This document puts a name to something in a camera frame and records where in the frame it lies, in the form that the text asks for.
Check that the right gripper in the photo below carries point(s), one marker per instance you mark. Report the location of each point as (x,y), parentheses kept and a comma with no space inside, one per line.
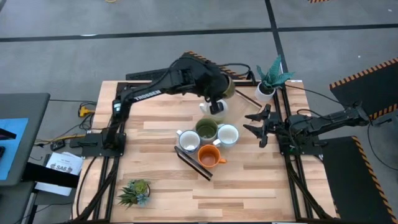
(275,126)

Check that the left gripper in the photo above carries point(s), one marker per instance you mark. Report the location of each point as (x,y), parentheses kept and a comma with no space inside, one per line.
(206,81)

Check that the brown and teal glazed mug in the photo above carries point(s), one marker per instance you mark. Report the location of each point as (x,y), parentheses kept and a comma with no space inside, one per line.
(230,88)

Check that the white mug green leaf pattern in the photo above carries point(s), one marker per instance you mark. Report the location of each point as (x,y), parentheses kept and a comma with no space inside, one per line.
(228,135)

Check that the orange mug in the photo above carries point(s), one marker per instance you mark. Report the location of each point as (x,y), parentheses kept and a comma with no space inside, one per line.
(208,157)

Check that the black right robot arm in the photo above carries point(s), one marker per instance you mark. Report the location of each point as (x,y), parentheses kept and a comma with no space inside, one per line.
(326,121)

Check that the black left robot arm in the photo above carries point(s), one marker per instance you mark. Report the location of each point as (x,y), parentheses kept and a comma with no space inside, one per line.
(146,95)

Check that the snake plant in white pot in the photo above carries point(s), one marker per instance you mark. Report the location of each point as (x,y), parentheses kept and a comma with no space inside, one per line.
(264,93)

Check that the white mug blue floral print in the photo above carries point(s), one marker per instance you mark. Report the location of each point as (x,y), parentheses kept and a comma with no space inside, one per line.
(189,141)

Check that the small succulent plant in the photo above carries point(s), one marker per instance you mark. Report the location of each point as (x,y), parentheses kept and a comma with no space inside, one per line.
(136,189)

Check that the yellow power plug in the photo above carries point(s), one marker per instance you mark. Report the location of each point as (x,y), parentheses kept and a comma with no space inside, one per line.
(84,111)

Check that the white printed manual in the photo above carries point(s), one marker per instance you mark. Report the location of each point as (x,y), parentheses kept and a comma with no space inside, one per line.
(65,161)

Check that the grey desk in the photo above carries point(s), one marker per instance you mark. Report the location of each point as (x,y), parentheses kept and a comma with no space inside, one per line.
(31,105)

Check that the black desk crossbar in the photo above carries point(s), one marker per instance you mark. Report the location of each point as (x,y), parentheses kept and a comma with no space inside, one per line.
(49,179)

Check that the white paper sheet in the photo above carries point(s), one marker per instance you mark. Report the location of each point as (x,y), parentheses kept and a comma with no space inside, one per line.
(53,189)

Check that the blue sheet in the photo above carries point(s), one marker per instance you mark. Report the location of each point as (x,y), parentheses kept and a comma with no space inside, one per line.
(15,149)

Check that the black frame wooden shelf riser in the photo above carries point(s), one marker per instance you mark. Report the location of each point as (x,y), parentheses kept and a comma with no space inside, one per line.
(194,164)

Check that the black table frame rails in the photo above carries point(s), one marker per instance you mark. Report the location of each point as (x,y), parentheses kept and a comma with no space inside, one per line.
(121,87)

